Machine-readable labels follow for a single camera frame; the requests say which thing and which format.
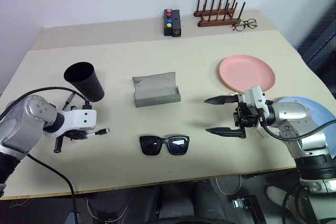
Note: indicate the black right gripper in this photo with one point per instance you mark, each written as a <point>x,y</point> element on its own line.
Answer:
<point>246,116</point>

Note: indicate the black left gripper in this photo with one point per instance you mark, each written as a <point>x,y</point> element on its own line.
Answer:
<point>76,135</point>

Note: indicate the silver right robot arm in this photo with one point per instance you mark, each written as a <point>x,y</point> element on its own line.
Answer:
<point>302,119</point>

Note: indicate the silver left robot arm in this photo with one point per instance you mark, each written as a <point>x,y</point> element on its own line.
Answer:
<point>18,127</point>

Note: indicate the black cup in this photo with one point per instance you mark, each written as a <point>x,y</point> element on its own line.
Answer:
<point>86,82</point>

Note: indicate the grey glasses case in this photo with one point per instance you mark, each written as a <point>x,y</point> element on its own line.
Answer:
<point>155,87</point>

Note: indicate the white and black marker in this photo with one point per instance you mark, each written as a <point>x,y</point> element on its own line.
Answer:
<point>101,131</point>

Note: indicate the dark grey marker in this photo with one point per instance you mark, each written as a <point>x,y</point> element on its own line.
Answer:
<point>69,100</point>

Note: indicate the pink plate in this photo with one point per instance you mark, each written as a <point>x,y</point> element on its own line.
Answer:
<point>246,73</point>

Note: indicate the black sunglasses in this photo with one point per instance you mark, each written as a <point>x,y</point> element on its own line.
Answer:
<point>157,145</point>

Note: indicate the light blue plate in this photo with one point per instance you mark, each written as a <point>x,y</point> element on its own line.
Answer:
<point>319,110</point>

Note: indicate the thin-framed clear eyeglasses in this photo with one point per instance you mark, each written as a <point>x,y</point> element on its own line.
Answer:
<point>245,24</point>

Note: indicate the white shoe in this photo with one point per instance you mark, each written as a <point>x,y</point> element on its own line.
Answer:
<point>277,195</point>

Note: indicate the brown wooden peg rack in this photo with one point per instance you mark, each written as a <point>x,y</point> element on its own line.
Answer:
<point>218,20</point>

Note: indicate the plain black box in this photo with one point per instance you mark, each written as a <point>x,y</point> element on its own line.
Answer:
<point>177,23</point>

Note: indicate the black box with coloured buttons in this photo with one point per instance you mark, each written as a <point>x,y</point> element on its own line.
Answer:
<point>168,28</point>

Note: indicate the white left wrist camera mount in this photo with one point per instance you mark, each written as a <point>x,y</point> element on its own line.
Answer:
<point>78,119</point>

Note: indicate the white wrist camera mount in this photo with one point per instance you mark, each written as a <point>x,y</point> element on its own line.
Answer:
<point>256,96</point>
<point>78,119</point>

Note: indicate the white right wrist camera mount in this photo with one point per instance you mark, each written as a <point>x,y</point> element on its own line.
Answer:
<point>256,96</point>

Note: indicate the black metal bracket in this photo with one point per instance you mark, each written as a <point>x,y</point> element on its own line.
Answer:
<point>252,205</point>

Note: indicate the dark frame beside table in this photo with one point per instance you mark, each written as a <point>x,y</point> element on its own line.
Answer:
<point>320,32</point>

